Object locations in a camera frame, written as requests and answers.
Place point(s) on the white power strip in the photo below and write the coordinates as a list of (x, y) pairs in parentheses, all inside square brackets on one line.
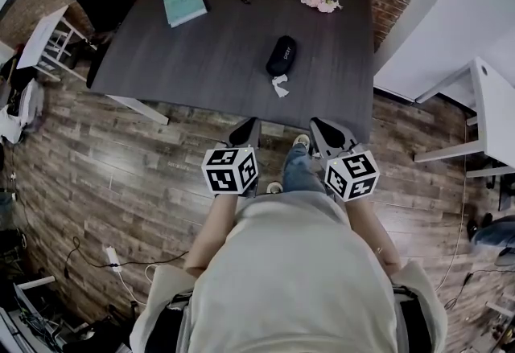
[(113, 259)]

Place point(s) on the person's beige top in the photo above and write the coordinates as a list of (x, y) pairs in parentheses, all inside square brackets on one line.
[(293, 275)]

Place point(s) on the teal book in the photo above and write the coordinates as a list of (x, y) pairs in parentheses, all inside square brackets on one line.
[(184, 3)]

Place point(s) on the person's right forearm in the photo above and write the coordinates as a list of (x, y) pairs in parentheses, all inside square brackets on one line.
[(372, 231)]

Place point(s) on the white desk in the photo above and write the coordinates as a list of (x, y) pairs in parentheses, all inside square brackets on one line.
[(491, 114)]

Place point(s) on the person's left forearm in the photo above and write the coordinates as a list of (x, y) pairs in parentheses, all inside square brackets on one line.
[(209, 235)]

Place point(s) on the white table leg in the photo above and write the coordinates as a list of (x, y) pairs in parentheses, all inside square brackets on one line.
[(141, 109)]

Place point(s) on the person's blue jeans leg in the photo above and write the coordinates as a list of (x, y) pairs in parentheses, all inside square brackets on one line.
[(299, 170)]

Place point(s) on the small white side table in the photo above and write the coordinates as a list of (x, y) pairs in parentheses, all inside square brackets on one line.
[(44, 38)]

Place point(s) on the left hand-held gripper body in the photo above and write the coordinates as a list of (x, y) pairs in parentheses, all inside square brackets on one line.
[(229, 174)]

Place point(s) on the person's white shoe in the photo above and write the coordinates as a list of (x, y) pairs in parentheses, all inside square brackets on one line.
[(301, 140), (274, 187)]

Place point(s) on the black zippered glasses case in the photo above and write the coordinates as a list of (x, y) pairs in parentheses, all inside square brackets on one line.
[(281, 56)]

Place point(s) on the white plastic bag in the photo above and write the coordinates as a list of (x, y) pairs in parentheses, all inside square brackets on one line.
[(16, 118)]

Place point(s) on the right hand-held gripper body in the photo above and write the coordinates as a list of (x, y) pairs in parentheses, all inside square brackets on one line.
[(350, 176)]

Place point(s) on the white paper strip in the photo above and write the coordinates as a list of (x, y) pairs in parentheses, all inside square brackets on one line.
[(280, 86)]

